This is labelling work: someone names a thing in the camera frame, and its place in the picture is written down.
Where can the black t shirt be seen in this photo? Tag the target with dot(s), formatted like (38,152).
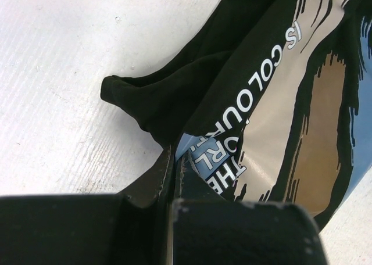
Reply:
(271,100)

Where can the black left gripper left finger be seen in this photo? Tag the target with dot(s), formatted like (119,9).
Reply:
(128,227)

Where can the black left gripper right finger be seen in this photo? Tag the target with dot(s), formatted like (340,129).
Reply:
(206,229)

